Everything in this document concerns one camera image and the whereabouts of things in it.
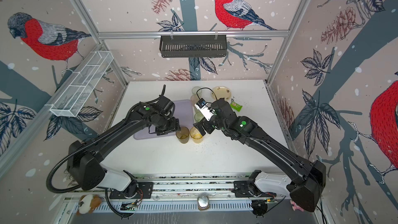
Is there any lilac plastic tray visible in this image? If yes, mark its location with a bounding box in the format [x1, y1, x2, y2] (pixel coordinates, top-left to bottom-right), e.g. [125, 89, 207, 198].
[133, 100, 194, 140]

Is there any bright green glass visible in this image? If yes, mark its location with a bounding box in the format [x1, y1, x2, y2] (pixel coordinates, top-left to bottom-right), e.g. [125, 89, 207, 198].
[194, 112, 204, 122]

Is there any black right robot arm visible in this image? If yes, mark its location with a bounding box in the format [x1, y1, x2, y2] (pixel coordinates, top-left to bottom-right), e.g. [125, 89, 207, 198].
[194, 98, 326, 212]

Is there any horizontal aluminium bar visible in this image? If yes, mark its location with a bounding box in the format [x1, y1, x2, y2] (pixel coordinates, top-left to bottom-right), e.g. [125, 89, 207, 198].
[97, 30, 290, 40]

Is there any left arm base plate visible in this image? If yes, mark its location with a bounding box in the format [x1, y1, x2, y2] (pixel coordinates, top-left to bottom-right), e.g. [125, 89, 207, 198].
[109, 181, 154, 200]

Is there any white wire mesh shelf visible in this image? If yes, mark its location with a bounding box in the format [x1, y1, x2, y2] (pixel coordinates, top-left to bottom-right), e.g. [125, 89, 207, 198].
[50, 51, 114, 117]

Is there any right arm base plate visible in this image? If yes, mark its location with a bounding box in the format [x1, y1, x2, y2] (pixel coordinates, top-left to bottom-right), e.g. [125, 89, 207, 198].
[231, 180, 277, 198]

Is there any pale green far glass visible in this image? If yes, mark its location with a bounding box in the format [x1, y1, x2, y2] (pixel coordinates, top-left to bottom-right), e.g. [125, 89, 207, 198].
[191, 87, 202, 96]

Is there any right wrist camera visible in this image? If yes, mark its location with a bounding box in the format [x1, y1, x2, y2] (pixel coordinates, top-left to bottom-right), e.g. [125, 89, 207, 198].
[197, 98, 215, 121]

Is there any black corrugated cable hose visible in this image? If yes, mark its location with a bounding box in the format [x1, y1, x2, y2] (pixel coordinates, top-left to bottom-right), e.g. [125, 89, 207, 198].
[46, 136, 103, 194]

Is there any pink glass behind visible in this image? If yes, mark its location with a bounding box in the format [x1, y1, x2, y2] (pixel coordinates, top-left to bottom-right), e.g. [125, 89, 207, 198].
[190, 95, 200, 105]

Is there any pink plush toy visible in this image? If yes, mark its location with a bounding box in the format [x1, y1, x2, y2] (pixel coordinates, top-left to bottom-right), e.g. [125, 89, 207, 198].
[290, 200, 304, 212]

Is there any silver round object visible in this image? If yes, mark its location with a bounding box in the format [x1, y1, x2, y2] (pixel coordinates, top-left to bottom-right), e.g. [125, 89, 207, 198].
[197, 195, 210, 211]

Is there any cream small plate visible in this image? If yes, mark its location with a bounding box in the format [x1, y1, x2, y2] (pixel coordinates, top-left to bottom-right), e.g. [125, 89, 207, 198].
[211, 86, 232, 101]

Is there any pale green large glass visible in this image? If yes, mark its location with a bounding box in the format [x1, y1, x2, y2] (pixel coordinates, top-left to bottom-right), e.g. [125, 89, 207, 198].
[193, 103, 200, 113]

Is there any black hanging wire basket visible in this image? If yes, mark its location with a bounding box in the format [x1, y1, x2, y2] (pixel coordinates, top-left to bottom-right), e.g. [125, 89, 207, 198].
[159, 35, 227, 58]

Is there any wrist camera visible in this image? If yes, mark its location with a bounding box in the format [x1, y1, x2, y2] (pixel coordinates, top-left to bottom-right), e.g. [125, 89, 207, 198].
[197, 98, 215, 121]
[155, 85, 175, 116]

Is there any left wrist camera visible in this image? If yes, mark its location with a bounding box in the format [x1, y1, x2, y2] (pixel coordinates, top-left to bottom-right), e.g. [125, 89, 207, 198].
[155, 85, 175, 116]

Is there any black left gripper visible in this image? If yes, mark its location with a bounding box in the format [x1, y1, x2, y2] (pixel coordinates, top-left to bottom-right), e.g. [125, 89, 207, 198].
[157, 114, 183, 135]

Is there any amber yellow glass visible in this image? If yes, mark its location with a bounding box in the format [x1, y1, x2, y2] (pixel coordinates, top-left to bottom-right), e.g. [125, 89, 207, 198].
[190, 127, 203, 144]

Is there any plush guinea pig toy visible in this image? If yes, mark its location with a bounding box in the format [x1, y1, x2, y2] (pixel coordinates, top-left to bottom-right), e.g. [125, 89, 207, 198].
[77, 195, 102, 216]

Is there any green snack packet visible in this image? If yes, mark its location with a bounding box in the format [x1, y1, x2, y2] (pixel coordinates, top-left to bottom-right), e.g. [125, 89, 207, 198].
[230, 100, 243, 112]

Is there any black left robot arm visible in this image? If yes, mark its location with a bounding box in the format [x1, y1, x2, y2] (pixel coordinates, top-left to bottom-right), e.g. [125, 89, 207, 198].
[66, 96, 180, 191]

